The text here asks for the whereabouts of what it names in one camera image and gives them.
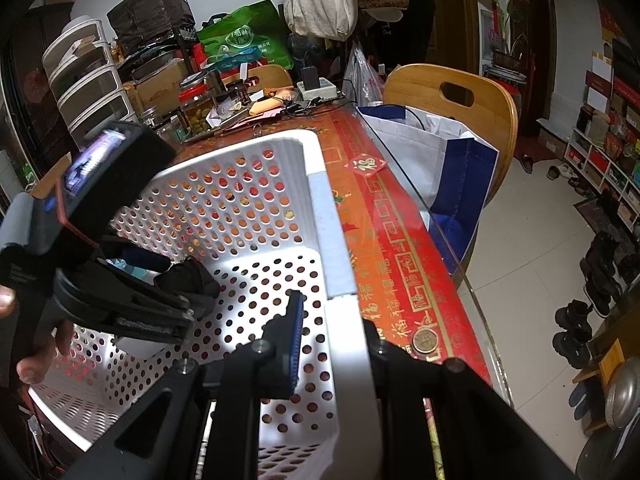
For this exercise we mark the white and blue bag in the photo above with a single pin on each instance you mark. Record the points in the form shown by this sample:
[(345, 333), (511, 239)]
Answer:
[(440, 160)]

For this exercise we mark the potted plant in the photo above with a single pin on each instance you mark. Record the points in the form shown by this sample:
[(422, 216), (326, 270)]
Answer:
[(505, 35)]

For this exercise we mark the beige canvas tote bag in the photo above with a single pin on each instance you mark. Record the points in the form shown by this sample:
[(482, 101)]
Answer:
[(317, 0)]

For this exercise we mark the wooden chair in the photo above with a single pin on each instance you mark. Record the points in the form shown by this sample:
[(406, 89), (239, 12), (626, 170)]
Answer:
[(450, 105)]

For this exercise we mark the red printed tablecloth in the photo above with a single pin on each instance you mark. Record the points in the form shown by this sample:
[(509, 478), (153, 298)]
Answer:
[(400, 260)]

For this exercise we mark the green shopping bag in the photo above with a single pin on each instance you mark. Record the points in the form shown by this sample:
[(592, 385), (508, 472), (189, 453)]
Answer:
[(245, 35)]

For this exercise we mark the white storage shelf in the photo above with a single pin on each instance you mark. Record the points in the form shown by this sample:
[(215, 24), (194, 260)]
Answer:
[(600, 150)]

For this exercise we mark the red diamond sticker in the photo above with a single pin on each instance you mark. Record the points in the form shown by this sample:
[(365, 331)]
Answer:
[(367, 166)]

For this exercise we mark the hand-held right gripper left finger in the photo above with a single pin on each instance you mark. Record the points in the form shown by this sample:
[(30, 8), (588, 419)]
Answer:
[(295, 345)]

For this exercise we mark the person's left hand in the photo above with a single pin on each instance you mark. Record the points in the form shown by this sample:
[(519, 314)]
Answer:
[(37, 365)]

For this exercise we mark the metal pot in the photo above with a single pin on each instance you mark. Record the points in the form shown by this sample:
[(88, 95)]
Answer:
[(625, 395)]

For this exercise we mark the pickle jar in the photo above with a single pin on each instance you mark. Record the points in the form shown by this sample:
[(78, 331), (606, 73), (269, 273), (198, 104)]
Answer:
[(197, 112)]

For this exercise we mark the empty glass jar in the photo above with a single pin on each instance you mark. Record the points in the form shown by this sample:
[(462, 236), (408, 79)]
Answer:
[(175, 130)]

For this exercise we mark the white power strip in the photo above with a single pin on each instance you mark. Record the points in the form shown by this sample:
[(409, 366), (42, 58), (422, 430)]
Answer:
[(322, 92)]

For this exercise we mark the coin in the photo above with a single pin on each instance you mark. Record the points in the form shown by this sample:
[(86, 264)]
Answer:
[(424, 342)]

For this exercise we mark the white plastic bag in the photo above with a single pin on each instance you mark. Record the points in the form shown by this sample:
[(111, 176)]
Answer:
[(362, 72)]

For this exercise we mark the white perforated plastic basket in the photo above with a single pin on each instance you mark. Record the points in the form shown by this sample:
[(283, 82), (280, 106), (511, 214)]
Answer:
[(240, 200)]

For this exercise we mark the pair of black shoes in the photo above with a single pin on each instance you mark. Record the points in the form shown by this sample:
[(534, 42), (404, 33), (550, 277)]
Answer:
[(572, 332)]

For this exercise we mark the brown cardboard box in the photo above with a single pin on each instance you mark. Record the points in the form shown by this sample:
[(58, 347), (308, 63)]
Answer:
[(155, 85)]

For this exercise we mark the pair of black boots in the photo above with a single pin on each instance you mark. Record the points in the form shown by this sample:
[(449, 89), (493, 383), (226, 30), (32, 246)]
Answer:
[(600, 270)]

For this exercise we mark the red wall poster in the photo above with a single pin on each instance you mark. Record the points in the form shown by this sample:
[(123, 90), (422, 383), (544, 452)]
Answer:
[(610, 22)]

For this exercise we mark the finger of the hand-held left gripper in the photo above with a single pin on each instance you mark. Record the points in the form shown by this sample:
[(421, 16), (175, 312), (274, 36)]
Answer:
[(145, 260), (140, 310)]

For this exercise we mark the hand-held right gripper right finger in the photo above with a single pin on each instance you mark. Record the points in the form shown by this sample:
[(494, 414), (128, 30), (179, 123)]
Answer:
[(385, 360)]

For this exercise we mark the white tiered food cover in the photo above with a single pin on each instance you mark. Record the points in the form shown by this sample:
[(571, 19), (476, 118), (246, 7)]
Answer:
[(85, 80)]

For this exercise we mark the black charger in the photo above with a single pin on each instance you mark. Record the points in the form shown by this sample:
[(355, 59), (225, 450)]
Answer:
[(187, 277)]

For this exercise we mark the teal and white charger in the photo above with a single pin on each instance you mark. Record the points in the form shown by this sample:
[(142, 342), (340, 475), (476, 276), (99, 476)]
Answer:
[(120, 264)]

